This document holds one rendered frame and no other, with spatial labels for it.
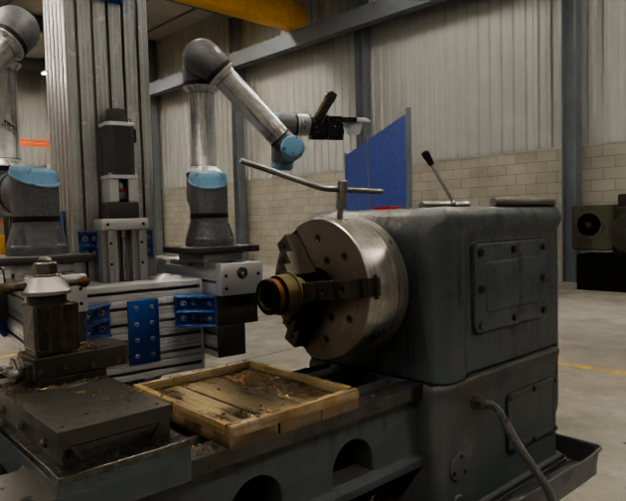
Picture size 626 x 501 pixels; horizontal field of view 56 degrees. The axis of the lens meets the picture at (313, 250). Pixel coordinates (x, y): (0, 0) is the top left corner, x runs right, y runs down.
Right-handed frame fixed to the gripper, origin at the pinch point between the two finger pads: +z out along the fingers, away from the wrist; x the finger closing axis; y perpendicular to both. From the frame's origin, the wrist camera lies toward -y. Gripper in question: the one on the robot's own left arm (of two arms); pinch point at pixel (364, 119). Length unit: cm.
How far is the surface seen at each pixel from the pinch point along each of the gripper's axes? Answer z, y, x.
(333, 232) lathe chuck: -36, 27, 81
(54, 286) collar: -89, 32, 98
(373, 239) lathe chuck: -28, 28, 84
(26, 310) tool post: -94, 36, 97
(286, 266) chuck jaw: -46, 34, 80
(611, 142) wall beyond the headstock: 690, 6, -663
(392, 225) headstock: -20, 26, 77
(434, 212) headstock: -13, 23, 84
